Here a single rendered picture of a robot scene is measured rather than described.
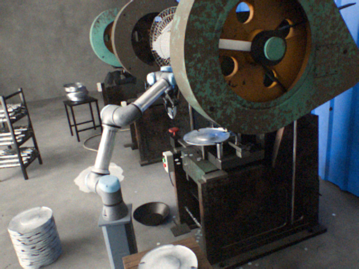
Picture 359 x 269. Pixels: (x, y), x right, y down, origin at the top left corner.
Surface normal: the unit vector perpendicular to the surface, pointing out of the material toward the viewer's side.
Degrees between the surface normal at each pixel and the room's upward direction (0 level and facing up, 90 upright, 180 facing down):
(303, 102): 90
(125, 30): 90
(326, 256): 0
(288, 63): 90
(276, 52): 90
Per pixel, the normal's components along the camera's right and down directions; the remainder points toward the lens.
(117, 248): 0.10, 0.34
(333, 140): -0.93, 0.21
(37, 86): 0.37, 0.29
